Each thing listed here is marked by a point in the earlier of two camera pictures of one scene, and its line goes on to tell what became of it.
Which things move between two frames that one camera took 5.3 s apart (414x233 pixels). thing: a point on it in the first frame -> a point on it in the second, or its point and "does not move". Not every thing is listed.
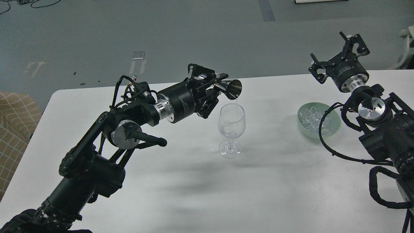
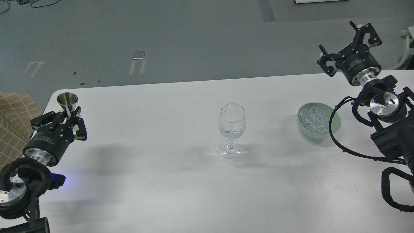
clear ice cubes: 309,117 does not move
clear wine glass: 232,123 does not move
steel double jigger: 232,88 -> 69,100
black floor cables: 22,2 does not move
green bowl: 309,116 does not move
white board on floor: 300,1 does not move
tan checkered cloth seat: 19,116 does not move
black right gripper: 348,72 -> 356,62
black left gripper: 178,105 -> 49,143
